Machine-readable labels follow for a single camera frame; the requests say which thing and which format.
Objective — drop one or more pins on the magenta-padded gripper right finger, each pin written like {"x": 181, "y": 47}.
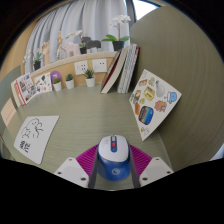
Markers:
{"x": 155, "y": 170}

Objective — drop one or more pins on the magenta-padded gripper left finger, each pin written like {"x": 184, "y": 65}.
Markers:
{"x": 71, "y": 170}

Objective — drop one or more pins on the blue and white computer mouse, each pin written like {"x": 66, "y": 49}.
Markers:
{"x": 113, "y": 163}

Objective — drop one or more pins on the white cartoon-print mouse pad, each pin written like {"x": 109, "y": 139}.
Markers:
{"x": 35, "y": 136}

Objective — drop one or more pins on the white sticker sheet card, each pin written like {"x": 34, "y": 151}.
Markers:
{"x": 153, "y": 100}

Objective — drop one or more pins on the small plant in white pot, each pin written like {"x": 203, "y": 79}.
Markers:
{"x": 90, "y": 81}
{"x": 57, "y": 86}
{"x": 69, "y": 83}

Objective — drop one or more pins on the beige card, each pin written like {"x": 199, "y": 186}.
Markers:
{"x": 8, "y": 112}

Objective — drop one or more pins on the white illustrated card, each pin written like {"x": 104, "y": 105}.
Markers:
{"x": 43, "y": 83}

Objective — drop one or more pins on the brown leaning book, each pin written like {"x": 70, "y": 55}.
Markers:
{"x": 16, "y": 95}

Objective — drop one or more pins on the white leaning book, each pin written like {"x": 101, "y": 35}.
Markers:
{"x": 12, "y": 93}

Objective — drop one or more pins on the purple round sign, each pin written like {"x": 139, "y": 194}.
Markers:
{"x": 55, "y": 74}

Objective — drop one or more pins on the white leaning books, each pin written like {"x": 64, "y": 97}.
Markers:
{"x": 128, "y": 70}

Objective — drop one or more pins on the black cover book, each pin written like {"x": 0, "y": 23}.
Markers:
{"x": 111, "y": 73}

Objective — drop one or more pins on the white orchid in black pot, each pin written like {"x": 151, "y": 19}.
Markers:
{"x": 83, "y": 50}
{"x": 118, "y": 45}
{"x": 37, "y": 65}

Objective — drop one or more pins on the pink wooden horse figure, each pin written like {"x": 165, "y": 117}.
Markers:
{"x": 72, "y": 49}

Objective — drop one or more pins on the wooden hand model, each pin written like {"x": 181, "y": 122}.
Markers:
{"x": 45, "y": 51}

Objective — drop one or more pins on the wooden artist mannequin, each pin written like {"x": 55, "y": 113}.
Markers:
{"x": 60, "y": 43}

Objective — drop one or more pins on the black wooden horse figure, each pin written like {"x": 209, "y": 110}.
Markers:
{"x": 91, "y": 43}

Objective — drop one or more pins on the grey curtain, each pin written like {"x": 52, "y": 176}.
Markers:
{"x": 86, "y": 20}

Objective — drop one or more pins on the dark-framed window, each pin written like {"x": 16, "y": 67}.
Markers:
{"x": 143, "y": 7}

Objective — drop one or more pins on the white wall socket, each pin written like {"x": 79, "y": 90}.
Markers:
{"x": 81, "y": 67}
{"x": 99, "y": 65}

